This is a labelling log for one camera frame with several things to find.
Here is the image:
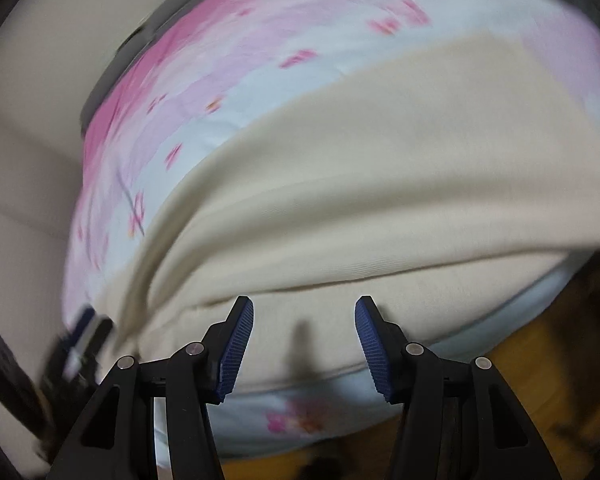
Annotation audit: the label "pink floral bed sheet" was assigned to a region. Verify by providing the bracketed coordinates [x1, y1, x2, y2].
[62, 0, 600, 461]

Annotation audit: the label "cream pants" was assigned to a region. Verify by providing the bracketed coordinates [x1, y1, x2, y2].
[102, 37, 600, 396]

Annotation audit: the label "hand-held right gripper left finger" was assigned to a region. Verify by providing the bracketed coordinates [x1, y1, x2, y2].
[49, 296, 255, 480]

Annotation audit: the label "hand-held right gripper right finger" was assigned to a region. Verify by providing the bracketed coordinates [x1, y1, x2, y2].
[354, 296, 564, 480]

